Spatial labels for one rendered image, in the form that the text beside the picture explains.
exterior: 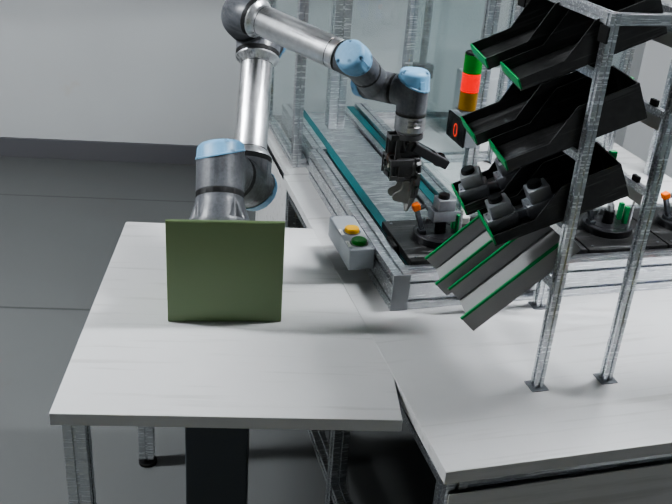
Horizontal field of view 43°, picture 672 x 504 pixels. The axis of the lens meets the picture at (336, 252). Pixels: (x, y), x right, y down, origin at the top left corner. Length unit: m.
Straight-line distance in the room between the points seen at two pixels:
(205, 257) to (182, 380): 0.29
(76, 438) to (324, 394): 0.51
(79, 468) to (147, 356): 0.27
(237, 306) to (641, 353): 0.96
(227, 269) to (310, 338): 0.25
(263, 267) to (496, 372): 0.58
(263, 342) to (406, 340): 0.33
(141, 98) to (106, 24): 0.46
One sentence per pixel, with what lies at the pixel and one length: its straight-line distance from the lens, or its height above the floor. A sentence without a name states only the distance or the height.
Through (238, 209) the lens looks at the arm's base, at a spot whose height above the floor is 1.11.
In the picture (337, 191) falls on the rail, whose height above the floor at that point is 0.96.
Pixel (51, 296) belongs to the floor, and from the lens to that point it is 3.93.
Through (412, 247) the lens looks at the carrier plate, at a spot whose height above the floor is 0.97.
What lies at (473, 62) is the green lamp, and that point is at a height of 1.39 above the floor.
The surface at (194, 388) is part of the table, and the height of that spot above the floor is 0.86.
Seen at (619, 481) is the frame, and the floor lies 0.77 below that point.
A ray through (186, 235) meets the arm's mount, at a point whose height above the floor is 1.08.
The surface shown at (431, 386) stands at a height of 0.86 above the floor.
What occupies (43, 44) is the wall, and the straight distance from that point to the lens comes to 5.31.
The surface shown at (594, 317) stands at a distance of 2.24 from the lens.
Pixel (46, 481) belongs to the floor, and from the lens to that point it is 2.94.
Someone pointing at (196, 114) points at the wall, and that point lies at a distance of 5.26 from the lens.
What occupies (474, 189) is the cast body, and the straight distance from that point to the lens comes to 1.89.
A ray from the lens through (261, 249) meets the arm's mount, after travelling 1.93.
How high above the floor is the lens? 1.92
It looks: 27 degrees down
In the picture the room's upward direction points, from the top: 4 degrees clockwise
